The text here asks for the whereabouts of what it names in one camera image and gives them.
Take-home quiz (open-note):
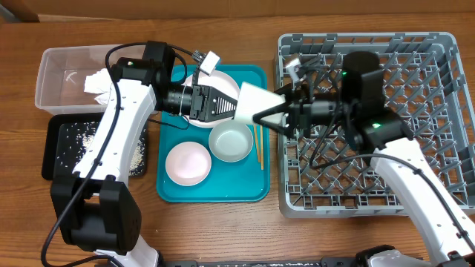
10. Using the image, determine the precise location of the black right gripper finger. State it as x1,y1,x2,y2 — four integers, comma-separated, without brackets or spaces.
252,102,288,128
274,83,295,99

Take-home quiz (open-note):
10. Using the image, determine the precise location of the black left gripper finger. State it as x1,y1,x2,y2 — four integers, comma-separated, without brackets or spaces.
211,87,238,108
209,108,235,121

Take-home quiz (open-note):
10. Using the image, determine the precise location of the wooden chopstick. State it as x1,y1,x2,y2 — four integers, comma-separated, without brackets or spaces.
253,125,261,163
259,126,264,171

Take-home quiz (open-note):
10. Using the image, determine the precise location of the white cup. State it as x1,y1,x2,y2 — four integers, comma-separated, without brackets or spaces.
234,82,285,125

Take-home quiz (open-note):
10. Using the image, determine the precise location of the large white plate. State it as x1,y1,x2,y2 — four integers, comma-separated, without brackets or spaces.
190,70,240,128

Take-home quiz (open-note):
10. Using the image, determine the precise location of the grey bowl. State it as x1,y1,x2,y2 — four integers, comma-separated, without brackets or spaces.
209,120,254,163

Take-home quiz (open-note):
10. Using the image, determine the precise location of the small pink plate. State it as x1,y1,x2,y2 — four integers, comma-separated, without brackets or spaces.
166,142,212,186

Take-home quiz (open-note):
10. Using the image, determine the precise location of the white napkin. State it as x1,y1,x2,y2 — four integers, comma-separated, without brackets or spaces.
84,68,113,105

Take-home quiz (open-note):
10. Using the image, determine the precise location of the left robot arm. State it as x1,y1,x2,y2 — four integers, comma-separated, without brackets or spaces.
50,41,238,266

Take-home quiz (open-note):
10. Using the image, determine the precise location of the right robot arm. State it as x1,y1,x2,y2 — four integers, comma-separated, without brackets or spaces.
252,51,474,266

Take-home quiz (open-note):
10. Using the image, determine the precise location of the grey dishwasher rack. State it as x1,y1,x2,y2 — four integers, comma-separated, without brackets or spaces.
275,32,474,218

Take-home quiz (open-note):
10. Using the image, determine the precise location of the clear plastic waste bin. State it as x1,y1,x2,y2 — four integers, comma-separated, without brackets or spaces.
34,44,158,116

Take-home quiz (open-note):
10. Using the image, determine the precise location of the teal serving tray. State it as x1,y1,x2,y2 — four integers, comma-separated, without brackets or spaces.
156,65,271,203

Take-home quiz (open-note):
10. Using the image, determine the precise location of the spilled rice pile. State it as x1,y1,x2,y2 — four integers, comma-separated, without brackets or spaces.
76,129,147,177

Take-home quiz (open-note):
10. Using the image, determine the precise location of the black plastic tray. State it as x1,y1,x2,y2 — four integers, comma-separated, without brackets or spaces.
41,113,148,182

